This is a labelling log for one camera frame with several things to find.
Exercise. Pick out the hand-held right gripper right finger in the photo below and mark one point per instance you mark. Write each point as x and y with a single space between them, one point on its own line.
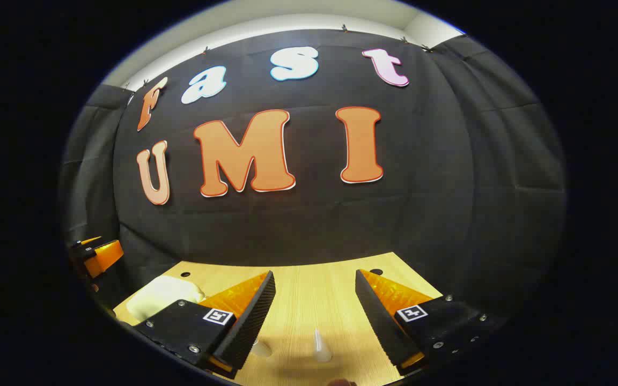
379 316

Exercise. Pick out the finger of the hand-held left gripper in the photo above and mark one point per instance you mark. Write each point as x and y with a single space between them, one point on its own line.
88 240
106 257

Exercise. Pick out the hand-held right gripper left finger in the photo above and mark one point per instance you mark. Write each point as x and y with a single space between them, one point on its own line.
252 316

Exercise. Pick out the white squeeze tube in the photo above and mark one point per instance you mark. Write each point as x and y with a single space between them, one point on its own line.
321 348

